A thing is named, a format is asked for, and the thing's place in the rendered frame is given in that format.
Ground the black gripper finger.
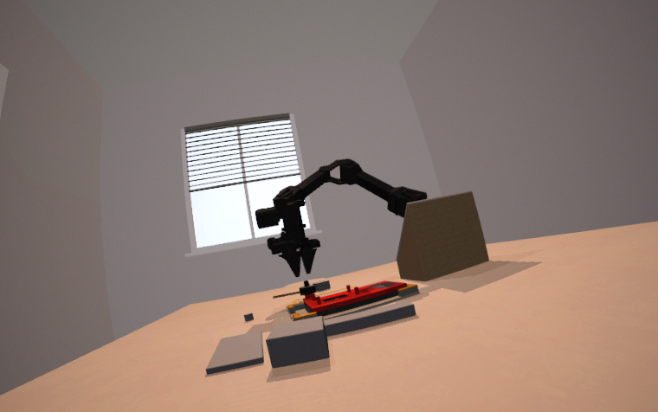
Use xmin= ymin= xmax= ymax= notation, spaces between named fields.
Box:
xmin=278 ymin=250 xmax=300 ymax=277
xmin=300 ymin=249 xmax=317 ymax=274

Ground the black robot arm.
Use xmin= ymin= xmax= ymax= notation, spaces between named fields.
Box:
xmin=255 ymin=159 xmax=428 ymax=229

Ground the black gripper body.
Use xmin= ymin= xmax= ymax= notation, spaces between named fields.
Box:
xmin=271 ymin=221 xmax=320 ymax=254

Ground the black and grey wheel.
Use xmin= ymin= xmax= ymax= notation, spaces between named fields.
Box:
xmin=299 ymin=285 xmax=316 ymax=296

